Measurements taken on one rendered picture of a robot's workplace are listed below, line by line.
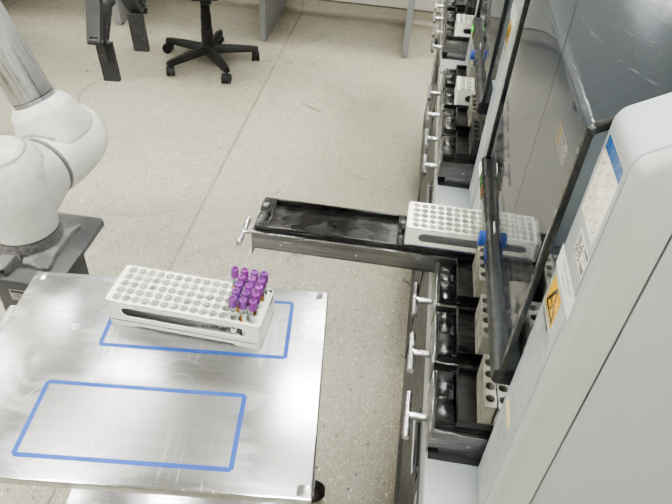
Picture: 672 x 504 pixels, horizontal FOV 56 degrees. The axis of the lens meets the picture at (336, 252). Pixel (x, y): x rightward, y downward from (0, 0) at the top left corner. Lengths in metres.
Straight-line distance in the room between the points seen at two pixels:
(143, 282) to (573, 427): 0.79
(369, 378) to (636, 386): 1.45
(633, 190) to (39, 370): 0.99
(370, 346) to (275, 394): 1.19
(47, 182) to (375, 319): 1.30
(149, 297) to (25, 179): 0.44
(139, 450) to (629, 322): 0.74
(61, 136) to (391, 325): 1.33
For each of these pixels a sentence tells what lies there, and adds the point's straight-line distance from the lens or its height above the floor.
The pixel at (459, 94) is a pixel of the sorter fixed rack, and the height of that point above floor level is 0.85.
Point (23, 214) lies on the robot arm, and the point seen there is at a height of 0.84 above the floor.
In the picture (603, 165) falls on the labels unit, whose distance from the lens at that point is 0.72.
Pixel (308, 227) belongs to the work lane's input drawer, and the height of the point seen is 0.80.
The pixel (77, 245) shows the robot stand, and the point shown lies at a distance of 1.66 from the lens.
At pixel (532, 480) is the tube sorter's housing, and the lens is 1.00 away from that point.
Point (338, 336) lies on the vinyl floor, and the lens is 2.31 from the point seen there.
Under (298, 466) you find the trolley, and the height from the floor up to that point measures 0.82.
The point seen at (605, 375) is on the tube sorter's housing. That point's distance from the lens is 0.82.
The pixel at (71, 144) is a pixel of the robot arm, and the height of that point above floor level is 0.91.
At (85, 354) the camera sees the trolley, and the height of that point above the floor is 0.82.
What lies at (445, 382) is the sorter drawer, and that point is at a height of 0.82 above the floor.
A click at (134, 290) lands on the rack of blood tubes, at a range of 1.24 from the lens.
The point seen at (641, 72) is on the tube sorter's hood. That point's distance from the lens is 0.82.
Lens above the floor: 1.73
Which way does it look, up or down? 41 degrees down
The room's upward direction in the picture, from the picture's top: 4 degrees clockwise
